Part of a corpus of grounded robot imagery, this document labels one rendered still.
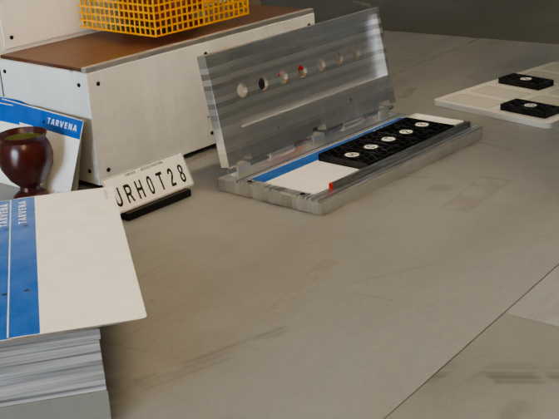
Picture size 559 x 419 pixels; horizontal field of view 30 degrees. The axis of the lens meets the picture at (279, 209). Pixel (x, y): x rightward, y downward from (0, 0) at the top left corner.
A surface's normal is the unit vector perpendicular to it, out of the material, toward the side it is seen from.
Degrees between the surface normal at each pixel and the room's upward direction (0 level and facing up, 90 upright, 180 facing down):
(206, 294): 0
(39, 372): 90
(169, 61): 90
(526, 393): 0
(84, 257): 0
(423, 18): 90
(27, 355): 90
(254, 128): 79
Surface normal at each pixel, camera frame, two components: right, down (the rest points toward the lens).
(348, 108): 0.73, 0.00
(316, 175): -0.06, -0.94
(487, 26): -0.60, 0.31
